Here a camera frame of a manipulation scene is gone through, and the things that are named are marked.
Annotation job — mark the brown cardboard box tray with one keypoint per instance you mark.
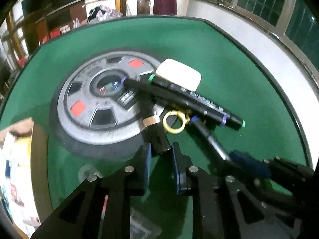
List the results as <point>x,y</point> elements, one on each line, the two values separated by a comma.
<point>22,222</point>

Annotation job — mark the red white medicine box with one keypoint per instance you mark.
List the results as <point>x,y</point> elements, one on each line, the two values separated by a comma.
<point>17,197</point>

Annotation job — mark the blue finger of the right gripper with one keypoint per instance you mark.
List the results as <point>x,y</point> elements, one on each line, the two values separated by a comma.
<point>250,164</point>

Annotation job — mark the pile of clothes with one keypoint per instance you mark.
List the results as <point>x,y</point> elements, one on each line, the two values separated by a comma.
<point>102,13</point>

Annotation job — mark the black marker green cap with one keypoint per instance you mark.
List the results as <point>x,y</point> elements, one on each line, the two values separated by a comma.
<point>233,121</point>

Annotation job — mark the black marker purple cap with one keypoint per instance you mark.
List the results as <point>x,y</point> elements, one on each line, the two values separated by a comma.
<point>177,100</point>

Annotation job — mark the black marker gold band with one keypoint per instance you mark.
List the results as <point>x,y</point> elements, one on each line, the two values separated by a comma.
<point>153,131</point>

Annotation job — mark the clear packet with red part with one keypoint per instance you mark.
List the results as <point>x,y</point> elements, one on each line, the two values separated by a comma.
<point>141,227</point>

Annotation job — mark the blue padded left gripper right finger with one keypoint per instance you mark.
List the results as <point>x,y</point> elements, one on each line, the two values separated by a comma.
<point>213,214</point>

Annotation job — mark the cream rounded plastic case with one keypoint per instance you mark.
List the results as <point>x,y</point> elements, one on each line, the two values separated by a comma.
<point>179,74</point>

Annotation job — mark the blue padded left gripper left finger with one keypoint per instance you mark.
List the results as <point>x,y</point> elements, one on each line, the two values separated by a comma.
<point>100,207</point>

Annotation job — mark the yellow tape roll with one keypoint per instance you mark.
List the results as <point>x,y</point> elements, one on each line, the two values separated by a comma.
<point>23,151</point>

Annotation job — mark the round grey mahjong table hub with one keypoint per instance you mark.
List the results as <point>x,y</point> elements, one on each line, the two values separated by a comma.
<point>92,114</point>

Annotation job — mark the window with green grille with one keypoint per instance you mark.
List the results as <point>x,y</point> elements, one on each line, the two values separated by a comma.
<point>291,21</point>

